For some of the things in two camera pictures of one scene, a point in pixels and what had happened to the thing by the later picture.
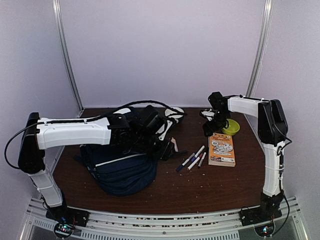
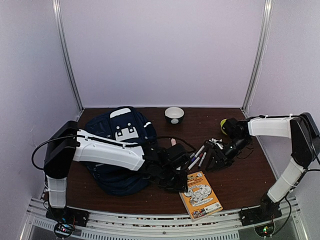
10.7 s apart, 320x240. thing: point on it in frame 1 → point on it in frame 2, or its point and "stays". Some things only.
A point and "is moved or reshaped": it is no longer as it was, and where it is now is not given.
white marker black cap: x=199 y=151 stays
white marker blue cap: x=185 y=161 → x=191 y=156
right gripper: x=211 y=128 → x=220 y=156
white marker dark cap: x=194 y=162 stays
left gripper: x=163 y=153 → x=180 y=187
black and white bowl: x=174 y=112 stays
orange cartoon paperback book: x=221 y=150 is moved or reshaped
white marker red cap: x=202 y=159 stays
